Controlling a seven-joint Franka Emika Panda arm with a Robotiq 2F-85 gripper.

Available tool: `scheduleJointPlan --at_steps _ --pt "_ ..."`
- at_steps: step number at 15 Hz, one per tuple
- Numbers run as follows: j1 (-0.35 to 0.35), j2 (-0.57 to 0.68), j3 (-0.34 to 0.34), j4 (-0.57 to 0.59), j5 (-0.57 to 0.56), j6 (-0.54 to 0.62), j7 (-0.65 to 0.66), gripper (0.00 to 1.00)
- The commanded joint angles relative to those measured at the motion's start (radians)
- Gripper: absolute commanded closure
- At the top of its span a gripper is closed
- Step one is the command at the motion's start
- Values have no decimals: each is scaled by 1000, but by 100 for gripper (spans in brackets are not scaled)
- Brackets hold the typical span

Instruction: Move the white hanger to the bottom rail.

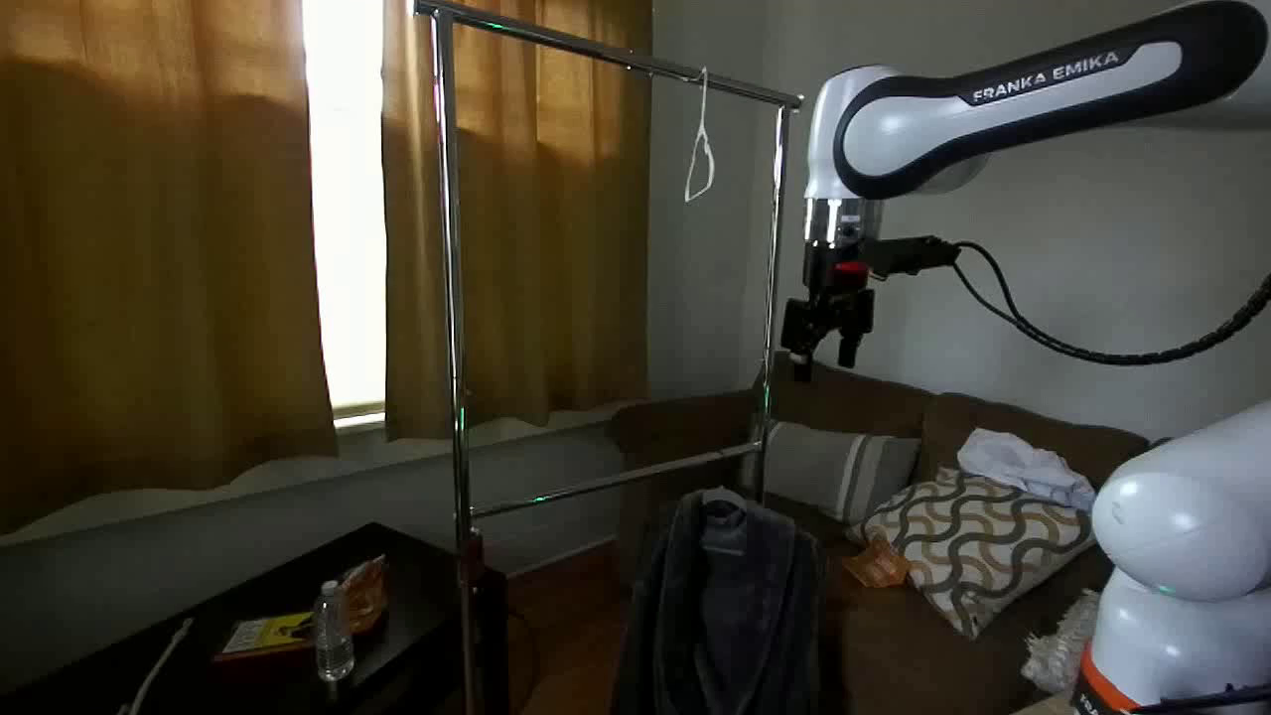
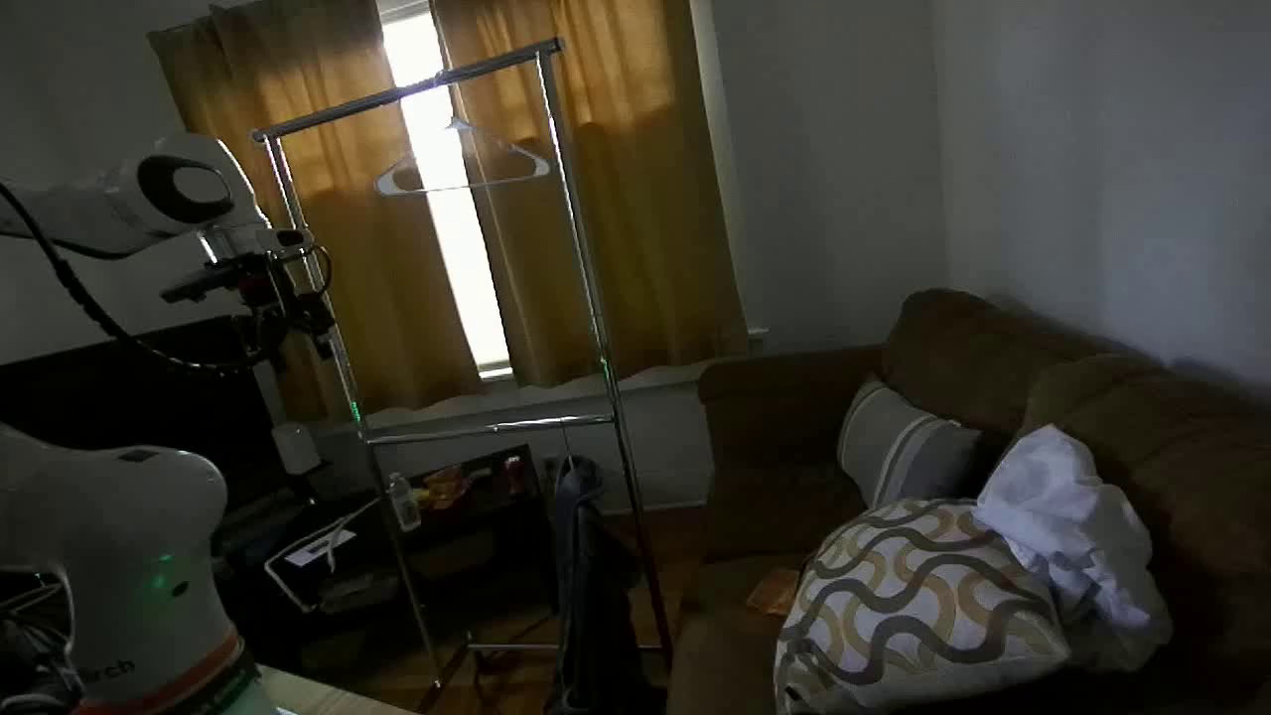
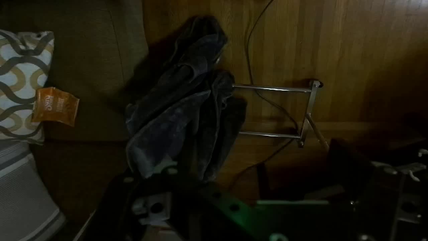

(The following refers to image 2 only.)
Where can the black screen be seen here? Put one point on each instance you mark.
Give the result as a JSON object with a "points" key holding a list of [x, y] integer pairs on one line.
{"points": [[122, 398]]}

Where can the wide mustard curtain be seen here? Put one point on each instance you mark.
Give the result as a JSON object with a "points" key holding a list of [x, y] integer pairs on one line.
{"points": [[357, 264]]}

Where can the black low table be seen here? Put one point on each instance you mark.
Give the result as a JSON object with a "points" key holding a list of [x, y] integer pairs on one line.
{"points": [[450, 557]]}

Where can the clear water bottle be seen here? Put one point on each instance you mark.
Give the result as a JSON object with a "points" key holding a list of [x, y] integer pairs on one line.
{"points": [[402, 504]]}

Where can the dark hanging robe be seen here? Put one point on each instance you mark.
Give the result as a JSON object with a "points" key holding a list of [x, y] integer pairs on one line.
{"points": [[596, 596]]}

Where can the white crumpled cloth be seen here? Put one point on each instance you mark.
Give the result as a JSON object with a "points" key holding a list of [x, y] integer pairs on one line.
{"points": [[1067, 522]]}

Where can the white plastic hanger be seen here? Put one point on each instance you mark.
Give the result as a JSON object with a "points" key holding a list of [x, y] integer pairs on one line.
{"points": [[461, 171]]}

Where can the bright window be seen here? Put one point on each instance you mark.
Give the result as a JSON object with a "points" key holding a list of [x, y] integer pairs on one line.
{"points": [[459, 240]]}

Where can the metal clothes rack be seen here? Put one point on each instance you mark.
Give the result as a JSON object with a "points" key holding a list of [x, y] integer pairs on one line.
{"points": [[574, 252]]}

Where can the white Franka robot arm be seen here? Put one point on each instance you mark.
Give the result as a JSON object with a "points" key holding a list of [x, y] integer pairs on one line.
{"points": [[104, 557]]}

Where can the brown sofa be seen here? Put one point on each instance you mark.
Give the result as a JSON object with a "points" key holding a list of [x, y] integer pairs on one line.
{"points": [[1164, 461]]}

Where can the orange snack bag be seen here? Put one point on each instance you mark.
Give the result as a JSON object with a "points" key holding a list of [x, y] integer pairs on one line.
{"points": [[450, 488]]}

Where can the grey striped pillow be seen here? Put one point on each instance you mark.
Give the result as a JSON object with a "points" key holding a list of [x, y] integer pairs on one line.
{"points": [[905, 443]]}

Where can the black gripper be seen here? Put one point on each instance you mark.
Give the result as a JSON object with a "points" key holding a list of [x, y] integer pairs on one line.
{"points": [[283, 283]]}

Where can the wavy patterned pillow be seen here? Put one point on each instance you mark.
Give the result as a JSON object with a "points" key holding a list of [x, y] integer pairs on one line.
{"points": [[915, 611]]}

